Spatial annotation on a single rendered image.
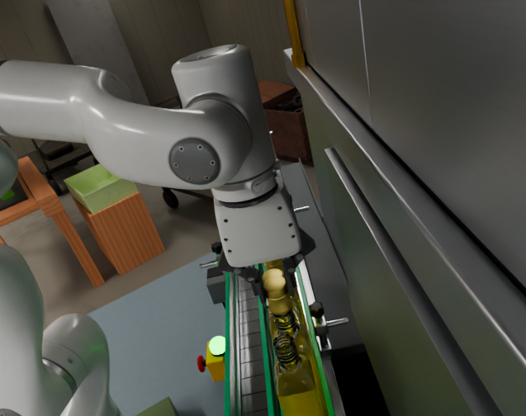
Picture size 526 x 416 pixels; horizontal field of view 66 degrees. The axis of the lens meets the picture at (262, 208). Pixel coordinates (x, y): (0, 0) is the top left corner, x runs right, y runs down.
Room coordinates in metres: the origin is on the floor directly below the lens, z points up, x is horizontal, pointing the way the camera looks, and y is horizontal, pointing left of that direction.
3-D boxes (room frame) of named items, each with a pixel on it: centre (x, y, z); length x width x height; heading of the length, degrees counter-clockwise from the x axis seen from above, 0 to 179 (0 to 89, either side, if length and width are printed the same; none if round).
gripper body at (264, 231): (0.44, 0.01, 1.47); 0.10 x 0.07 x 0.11; 86
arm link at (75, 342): (0.61, 0.46, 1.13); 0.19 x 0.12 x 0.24; 162
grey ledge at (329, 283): (1.04, -0.13, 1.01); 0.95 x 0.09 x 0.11; 177
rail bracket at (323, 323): (0.57, -0.07, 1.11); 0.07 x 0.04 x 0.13; 87
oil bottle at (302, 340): (0.44, 0.01, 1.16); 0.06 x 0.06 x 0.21; 86
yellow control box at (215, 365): (0.70, 0.19, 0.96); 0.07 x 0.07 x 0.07; 87
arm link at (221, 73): (0.44, 0.01, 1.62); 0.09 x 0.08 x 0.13; 162
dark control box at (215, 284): (0.98, 0.18, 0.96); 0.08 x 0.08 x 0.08; 87
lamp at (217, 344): (0.70, 0.19, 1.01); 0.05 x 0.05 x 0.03
